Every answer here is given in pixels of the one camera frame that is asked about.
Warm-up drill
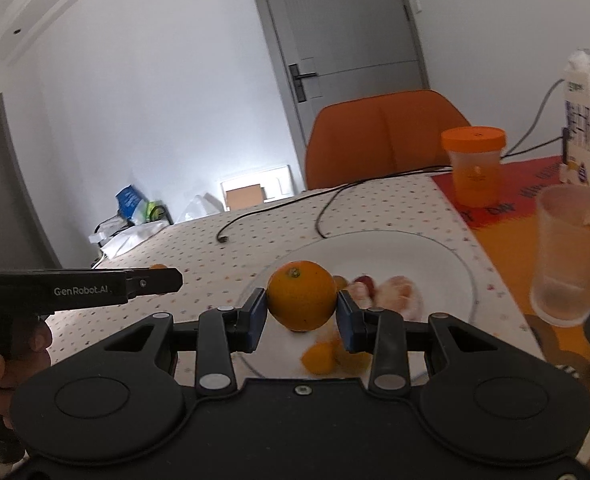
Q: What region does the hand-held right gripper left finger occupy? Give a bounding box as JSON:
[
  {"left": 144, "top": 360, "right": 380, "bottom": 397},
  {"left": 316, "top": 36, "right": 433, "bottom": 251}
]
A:
[{"left": 102, "top": 287, "right": 268, "bottom": 396}]

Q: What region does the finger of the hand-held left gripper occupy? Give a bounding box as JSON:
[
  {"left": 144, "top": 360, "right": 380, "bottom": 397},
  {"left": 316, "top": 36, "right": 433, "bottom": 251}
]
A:
[{"left": 125, "top": 267, "right": 184, "bottom": 298}]

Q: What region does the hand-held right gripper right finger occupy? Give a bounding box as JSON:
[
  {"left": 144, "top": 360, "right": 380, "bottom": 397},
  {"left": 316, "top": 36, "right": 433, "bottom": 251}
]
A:
[{"left": 336, "top": 290, "right": 496, "bottom": 395}]

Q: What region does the small orange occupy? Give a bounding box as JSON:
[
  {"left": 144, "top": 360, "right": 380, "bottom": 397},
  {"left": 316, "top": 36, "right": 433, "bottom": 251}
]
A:
[
  {"left": 336, "top": 337, "right": 374, "bottom": 368},
  {"left": 301, "top": 340, "right": 340, "bottom": 375}
]

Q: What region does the red round fruit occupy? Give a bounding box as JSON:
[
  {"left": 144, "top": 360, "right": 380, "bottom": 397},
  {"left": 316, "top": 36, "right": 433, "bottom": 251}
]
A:
[{"left": 351, "top": 275, "right": 377, "bottom": 297}]

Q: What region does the large orange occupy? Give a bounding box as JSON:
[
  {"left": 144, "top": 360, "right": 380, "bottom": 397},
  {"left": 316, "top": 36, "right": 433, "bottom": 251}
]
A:
[{"left": 266, "top": 260, "right": 338, "bottom": 332}]

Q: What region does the white plate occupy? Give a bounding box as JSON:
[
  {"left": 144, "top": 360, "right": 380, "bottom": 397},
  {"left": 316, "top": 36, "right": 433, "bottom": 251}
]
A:
[{"left": 234, "top": 230, "right": 477, "bottom": 382}]

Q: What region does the person's left hand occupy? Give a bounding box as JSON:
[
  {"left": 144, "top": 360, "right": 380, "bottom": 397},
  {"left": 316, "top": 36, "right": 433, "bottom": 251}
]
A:
[{"left": 0, "top": 317, "right": 54, "bottom": 432}]

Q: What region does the white plastic bag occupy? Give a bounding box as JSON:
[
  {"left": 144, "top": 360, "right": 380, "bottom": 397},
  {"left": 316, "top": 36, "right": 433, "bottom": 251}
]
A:
[{"left": 100, "top": 220, "right": 168, "bottom": 262}]

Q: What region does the blue bag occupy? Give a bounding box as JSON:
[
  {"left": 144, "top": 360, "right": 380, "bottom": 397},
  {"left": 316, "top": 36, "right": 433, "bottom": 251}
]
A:
[{"left": 115, "top": 185, "right": 148, "bottom": 224}]

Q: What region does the clear plastic bag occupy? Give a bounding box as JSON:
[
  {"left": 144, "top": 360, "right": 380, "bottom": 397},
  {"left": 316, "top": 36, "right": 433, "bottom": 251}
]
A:
[{"left": 177, "top": 194, "right": 224, "bottom": 224}]

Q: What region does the grey-framed door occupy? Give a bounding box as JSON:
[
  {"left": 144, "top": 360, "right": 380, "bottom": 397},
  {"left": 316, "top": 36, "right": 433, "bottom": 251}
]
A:
[{"left": 0, "top": 94, "right": 64, "bottom": 274}]

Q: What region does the brown cardboard piece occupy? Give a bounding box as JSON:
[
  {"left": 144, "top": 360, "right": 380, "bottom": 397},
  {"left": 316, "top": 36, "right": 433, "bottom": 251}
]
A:
[{"left": 225, "top": 185, "right": 266, "bottom": 211}]

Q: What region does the orange chair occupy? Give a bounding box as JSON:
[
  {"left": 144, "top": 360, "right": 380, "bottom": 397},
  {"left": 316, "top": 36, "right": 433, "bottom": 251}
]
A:
[{"left": 305, "top": 89, "right": 472, "bottom": 191}]

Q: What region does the orange-lidded plastic jar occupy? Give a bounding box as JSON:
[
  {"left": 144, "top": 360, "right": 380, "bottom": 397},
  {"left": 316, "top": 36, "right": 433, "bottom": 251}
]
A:
[{"left": 441, "top": 126, "right": 507, "bottom": 208}]

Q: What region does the red printed placemat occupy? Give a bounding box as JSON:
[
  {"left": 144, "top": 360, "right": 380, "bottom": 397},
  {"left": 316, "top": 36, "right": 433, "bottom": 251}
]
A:
[{"left": 432, "top": 155, "right": 590, "bottom": 331}]

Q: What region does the clear plastic cup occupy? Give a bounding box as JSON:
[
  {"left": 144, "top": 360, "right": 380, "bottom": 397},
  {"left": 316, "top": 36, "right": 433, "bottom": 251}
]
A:
[{"left": 531, "top": 184, "right": 590, "bottom": 328}]

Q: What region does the grey door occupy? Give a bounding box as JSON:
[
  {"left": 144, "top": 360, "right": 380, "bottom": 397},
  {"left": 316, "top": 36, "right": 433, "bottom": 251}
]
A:
[{"left": 245, "top": 0, "right": 430, "bottom": 192}]

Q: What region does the black cable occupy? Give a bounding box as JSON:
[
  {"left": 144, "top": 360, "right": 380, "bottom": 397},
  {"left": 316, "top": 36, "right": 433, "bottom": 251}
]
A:
[{"left": 216, "top": 165, "right": 456, "bottom": 245}]

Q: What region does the white picture frame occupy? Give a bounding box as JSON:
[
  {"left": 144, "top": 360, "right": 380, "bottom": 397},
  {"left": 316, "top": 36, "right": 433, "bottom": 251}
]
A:
[{"left": 220, "top": 164, "right": 294, "bottom": 212}]

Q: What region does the black door handle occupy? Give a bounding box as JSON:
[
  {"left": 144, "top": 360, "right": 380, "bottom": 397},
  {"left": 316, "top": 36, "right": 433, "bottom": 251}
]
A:
[{"left": 288, "top": 63, "right": 320, "bottom": 104}]

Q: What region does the grey cable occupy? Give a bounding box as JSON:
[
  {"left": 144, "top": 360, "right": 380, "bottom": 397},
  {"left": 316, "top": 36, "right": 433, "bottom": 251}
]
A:
[{"left": 505, "top": 77, "right": 568, "bottom": 159}]

